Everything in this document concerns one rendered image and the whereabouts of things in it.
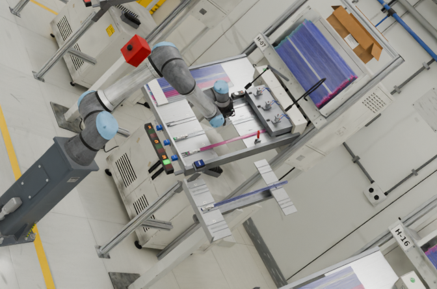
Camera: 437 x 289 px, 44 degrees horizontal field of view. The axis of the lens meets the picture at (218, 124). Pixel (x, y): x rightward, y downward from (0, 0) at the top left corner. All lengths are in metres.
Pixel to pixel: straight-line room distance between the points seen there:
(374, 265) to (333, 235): 1.74
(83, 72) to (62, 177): 1.76
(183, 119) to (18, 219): 1.03
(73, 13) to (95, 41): 0.43
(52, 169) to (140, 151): 1.08
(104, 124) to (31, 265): 0.81
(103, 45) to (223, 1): 0.96
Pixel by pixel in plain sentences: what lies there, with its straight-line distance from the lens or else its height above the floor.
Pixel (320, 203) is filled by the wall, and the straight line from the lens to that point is 4.60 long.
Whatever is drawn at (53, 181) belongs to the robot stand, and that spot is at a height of 0.42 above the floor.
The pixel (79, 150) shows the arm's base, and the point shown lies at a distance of 2.49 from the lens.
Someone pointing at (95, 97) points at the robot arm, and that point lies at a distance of 2.53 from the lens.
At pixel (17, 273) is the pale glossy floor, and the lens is 2.75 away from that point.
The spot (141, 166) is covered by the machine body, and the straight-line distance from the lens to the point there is 3.50.
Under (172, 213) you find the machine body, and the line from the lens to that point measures 3.27.
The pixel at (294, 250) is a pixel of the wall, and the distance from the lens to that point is 4.66.
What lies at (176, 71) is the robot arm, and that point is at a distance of 2.39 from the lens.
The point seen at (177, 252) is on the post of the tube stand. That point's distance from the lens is 2.96.
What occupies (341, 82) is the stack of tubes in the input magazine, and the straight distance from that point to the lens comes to 3.06.
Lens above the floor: 1.82
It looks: 17 degrees down
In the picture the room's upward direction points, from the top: 48 degrees clockwise
